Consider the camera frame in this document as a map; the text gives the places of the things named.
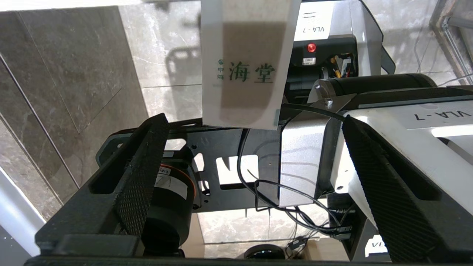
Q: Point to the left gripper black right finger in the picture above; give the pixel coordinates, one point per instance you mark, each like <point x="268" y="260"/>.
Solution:
<point x="399" y="199"/>

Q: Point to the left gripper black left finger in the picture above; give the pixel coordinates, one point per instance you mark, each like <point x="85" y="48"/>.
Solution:
<point x="111" y="207"/>

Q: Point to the beige flat panel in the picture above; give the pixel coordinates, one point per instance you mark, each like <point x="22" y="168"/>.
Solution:
<point x="325" y="249"/>

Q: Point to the silver metal cover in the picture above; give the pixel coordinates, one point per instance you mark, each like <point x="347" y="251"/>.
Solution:
<point x="303" y="159"/>

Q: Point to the black torso actuator cylinder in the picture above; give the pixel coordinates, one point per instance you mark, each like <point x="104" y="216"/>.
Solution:
<point x="388" y="85"/>

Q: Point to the black caster wheel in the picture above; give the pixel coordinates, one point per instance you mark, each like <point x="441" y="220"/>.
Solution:
<point x="264" y="253"/>

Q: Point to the black control panel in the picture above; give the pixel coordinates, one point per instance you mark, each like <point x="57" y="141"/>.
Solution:
<point x="329" y="72"/>

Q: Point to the red emergency button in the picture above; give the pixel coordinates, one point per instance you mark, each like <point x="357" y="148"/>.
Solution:
<point x="312" y="47"/>

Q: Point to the white labelled base column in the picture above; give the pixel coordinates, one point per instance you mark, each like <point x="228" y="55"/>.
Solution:
<point x="332" y="20"/>

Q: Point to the beige comb packet green label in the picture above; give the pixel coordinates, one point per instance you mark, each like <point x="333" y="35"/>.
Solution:
<point x="251" y="55"/>

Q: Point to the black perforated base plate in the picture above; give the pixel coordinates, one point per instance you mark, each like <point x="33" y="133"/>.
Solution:
<point x="221" y="144"/>

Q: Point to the grey metal frame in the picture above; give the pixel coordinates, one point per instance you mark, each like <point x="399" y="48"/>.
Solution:
<point x="451" y="33"/>

